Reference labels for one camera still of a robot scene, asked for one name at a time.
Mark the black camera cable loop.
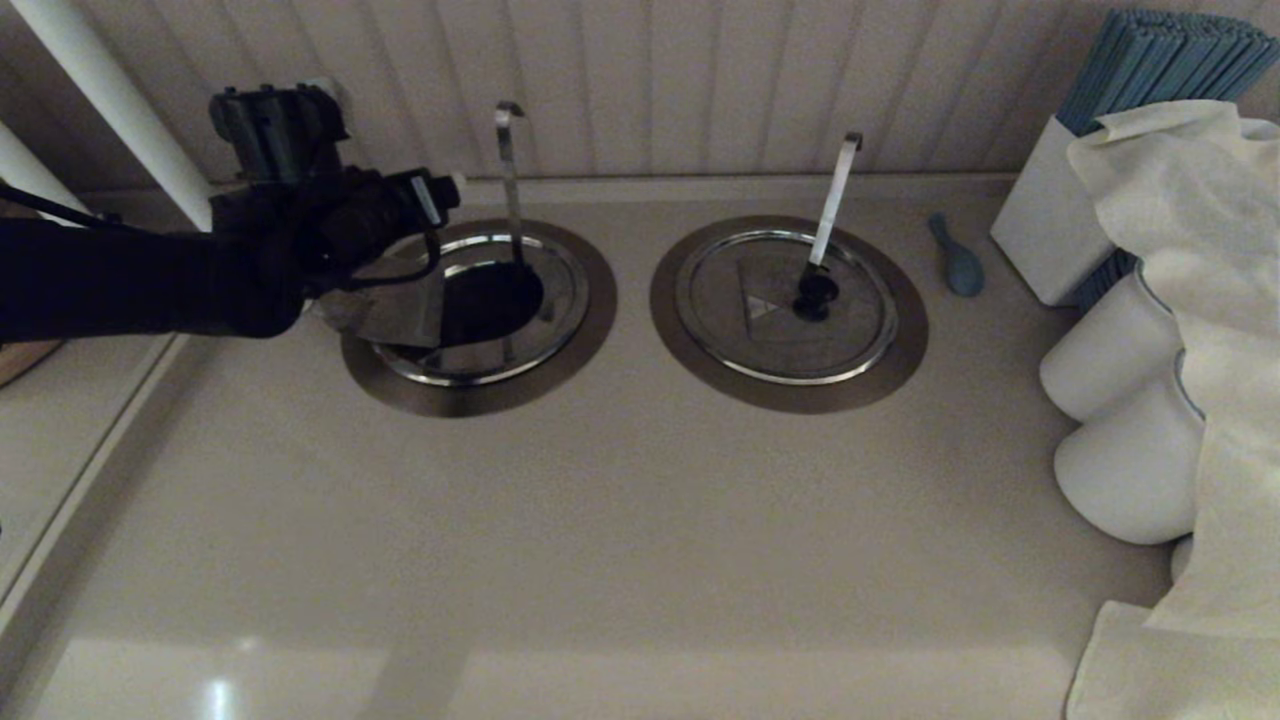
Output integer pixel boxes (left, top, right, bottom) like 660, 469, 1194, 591
320, 228, 443, 293

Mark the white jar with blue rim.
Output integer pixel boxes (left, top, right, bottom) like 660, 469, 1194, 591
1054, 352, 1206, 547
1039, 268, 1186, 423

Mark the steel ladle hooked handle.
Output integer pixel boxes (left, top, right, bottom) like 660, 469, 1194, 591
806, 132, 864, 269
494, 101, 528, 269

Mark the long white round pole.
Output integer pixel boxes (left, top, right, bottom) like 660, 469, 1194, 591
10, 0, 216, 231

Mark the white cotton cloth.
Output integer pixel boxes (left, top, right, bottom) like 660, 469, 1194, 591
1066, 100, 1280, 638
1066, 600, 1280, 720

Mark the blue straws bundle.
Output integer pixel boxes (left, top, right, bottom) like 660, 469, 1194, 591
1058, 10, 1280, 139

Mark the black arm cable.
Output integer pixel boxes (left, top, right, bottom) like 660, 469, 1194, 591
0, 180, 126, 229

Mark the hinged steel lid black knob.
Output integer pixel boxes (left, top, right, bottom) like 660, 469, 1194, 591
676, 229, 900, 386
310, 232, 592, 388

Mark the small blue spoon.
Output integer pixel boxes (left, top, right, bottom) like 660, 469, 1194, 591
929, 212, 987, 299

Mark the bronze round well collar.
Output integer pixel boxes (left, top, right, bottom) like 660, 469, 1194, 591
341, 218, 619, 418
650, 214, 930, 415

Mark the white rectangular holder box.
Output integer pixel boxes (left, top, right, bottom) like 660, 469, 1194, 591
991, 115, 1119, 307

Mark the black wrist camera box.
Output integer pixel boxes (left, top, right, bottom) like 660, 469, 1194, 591
408, 170, 451, 229

